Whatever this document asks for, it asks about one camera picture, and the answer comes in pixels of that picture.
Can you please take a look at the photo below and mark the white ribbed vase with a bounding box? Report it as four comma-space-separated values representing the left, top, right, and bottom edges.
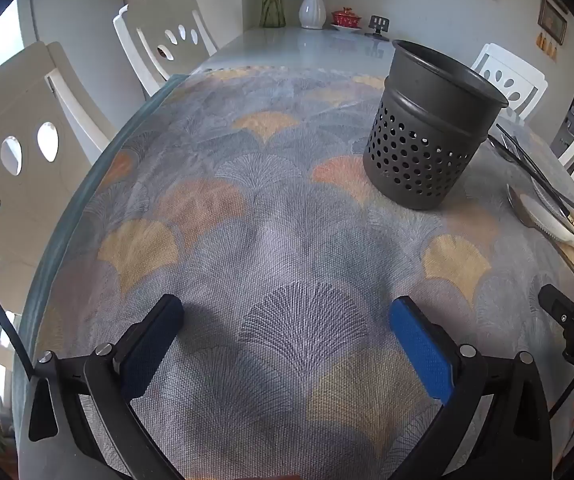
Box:
299, 0, 327, 30

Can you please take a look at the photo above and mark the black phone stand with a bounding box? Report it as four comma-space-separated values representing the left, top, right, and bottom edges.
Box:
364, 15, 392, 37

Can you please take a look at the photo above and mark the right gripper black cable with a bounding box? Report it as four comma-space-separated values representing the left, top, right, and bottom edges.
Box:
549, 370, 574, 414

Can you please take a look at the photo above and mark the red lidded bowl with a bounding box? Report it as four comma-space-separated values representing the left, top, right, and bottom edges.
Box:
330, 6, 363, 29

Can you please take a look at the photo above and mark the fan-patterned tablecloth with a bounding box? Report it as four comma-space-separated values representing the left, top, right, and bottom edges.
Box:
12, 65, 574, 480

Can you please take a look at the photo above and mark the large metal spoon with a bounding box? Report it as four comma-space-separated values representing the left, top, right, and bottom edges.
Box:
506, 183, 538, 228

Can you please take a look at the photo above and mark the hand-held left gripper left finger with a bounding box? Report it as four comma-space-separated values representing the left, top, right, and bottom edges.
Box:
27, 294, 185, 480

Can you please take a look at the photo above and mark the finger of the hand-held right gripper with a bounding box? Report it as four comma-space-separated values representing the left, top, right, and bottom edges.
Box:
538, 284, 574, 333

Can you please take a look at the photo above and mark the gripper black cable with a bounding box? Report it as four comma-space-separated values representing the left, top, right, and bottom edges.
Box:
549, 370, 574, 414
0, 265, 34, 382

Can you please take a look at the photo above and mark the metal fork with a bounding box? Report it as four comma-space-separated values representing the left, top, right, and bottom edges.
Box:
488, 136, 574, 223

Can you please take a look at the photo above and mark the brown framed picture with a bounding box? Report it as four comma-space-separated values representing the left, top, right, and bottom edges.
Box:
538, 0, 568, 45

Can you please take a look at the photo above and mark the dark perforated utensil holder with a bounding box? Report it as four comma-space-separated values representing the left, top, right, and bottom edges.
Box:
363, 39, 510, 211

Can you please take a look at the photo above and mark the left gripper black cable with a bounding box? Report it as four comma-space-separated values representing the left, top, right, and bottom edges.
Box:
0, 265, 34, 382

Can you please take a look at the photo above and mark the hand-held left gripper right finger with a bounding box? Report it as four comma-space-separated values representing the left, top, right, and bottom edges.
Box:
388, 296, 552, 480

